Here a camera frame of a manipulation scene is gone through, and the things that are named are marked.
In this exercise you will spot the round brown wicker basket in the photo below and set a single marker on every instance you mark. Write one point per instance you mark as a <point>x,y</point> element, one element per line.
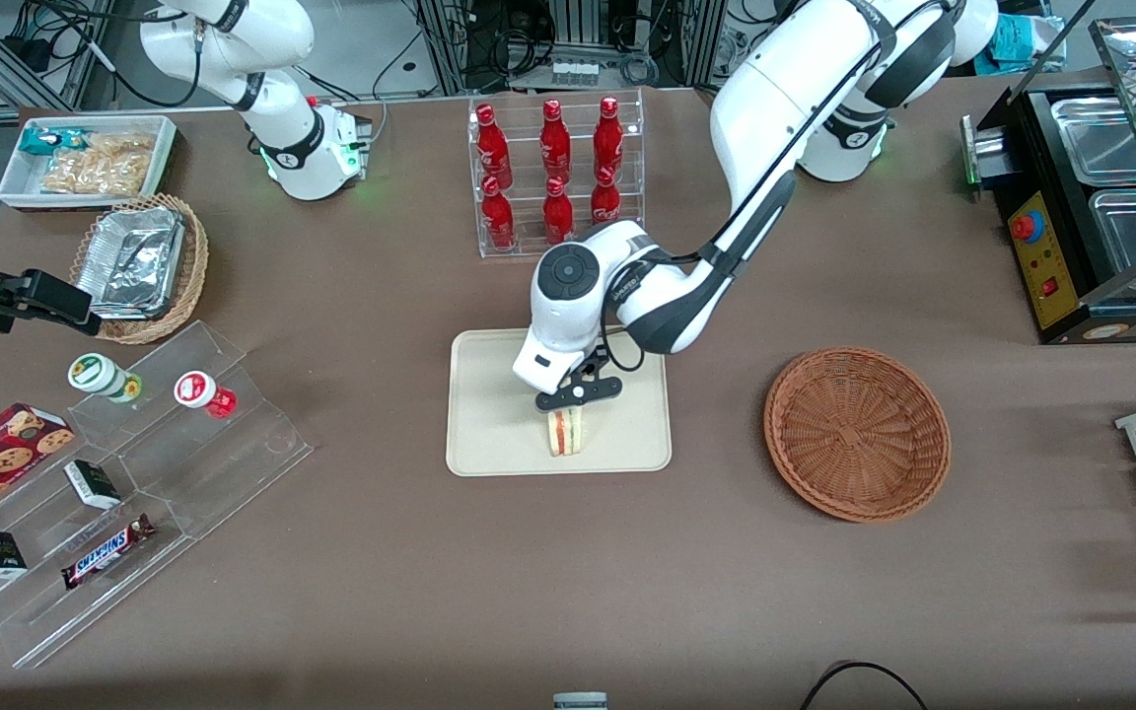
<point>854,434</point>

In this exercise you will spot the grey device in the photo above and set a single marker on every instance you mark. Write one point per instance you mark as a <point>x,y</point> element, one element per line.
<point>580,702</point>

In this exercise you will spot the red emergency stop button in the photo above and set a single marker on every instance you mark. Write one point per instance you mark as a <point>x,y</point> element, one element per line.
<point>1027,227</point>

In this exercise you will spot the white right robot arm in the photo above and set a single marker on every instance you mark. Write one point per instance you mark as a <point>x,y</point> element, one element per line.
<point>233,39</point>

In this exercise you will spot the triangle sandwich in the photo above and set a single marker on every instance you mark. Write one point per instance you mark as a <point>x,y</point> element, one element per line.
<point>565,434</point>

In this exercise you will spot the white power strip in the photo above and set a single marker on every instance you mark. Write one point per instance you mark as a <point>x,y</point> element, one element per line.
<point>575,71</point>

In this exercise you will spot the clear acrylic bottle rack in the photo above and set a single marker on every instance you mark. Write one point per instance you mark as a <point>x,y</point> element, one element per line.
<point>529,168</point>

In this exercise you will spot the red cola bottle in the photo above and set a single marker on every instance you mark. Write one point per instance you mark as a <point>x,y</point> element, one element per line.
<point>492,148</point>
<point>555,143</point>
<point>608,138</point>
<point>605,202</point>
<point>498,217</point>
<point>558,212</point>

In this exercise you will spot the teal crumpled bag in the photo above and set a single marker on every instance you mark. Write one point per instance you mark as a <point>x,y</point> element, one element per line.
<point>1017,44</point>

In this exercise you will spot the beige rectangular plastic tray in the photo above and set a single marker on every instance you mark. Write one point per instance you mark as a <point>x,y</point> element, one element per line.
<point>489,414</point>

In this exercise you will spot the white rectangular snack bin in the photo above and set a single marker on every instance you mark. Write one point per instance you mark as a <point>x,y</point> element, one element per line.
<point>16,187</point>

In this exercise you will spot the small light wicker basket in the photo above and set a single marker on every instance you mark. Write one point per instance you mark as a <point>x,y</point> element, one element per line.
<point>188,266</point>

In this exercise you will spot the aluminium foil container stack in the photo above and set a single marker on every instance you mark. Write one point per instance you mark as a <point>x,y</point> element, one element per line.
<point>129,261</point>

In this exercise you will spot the black food warmer appliance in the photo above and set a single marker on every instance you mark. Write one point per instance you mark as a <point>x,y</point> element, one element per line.
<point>1071,296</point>

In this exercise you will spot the red lid small jar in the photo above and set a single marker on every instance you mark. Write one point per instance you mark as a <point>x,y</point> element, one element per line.
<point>198,390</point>

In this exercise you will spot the teal snack packet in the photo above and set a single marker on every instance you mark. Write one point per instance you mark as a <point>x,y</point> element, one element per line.
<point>45,140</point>

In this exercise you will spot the green sunflower lid jar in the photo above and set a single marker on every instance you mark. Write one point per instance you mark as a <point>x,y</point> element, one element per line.
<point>95,373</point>

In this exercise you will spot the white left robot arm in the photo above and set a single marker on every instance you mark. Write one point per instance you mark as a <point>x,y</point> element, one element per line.
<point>775,89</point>

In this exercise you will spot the Snickers chocolate bar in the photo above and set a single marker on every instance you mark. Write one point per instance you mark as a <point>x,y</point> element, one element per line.
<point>106,552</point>

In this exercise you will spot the clear bag of crackers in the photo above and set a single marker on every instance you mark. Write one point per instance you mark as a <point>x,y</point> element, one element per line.
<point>105,166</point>

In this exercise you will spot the clear acrylic stepped shelf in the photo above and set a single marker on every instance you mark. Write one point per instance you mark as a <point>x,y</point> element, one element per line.
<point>213,463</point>

